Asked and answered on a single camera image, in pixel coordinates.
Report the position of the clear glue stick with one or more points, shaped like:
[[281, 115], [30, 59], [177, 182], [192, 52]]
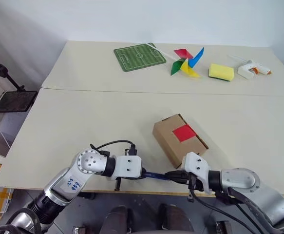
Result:
[[236, 58]]

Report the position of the white glue gun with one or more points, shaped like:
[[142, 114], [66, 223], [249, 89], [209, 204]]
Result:
[[250, 69]]

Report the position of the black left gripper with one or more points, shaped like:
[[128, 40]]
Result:
[[118, 185]]

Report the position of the red tape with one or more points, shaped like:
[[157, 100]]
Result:
[[184, 133]]

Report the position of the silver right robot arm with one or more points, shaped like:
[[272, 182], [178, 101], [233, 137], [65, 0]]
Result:
[[241, 180]]

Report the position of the green soccer field mat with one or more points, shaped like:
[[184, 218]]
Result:
[[139, 57]]

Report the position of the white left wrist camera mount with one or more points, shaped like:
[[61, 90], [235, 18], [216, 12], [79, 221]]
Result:
[[128, 167]]

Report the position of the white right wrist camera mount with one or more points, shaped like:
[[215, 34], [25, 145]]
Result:
[[196, 165]]

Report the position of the black square tray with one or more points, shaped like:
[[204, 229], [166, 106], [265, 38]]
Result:
[[13, 101]]

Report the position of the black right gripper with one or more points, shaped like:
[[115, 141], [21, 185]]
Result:
[[193, 182]]

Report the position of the blue pen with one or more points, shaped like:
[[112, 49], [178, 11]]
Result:
[[156, 175]]

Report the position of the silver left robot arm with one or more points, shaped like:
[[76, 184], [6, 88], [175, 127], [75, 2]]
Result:
[[90, 163]]

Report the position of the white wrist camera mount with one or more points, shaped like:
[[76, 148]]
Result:
[[128, 167], [196, 165]]

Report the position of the dark rounded shape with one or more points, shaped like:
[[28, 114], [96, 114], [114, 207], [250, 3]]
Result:
[[176, 218], [117, 219]]

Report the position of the colourful paper pinwheel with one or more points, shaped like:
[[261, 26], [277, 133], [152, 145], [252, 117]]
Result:
[[186, 64]]

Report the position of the brown cardboard box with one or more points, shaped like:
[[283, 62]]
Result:
[[180, 148]]

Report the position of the yellow sponge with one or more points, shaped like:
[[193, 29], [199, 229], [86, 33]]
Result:
[[221, 72]]

